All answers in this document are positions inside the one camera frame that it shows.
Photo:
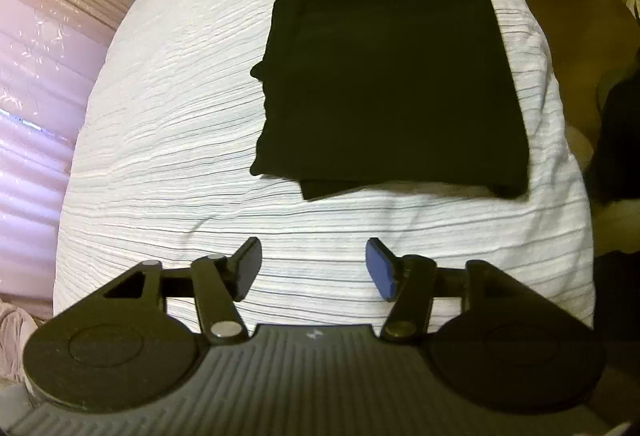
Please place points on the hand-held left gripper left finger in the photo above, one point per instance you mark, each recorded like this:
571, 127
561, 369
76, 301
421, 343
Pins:
247, 266

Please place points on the black garment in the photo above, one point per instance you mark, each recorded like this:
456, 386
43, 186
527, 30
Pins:
390, 65

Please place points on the pink pillow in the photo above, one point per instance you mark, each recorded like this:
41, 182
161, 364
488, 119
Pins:
12, 336

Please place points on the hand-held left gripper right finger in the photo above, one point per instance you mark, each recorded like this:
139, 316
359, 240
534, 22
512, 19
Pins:
380, 271

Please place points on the pink curtain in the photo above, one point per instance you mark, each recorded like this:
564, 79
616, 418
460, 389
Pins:
40, 65

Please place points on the striped white bed cover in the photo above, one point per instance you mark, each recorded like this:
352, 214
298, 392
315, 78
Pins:
175, 115

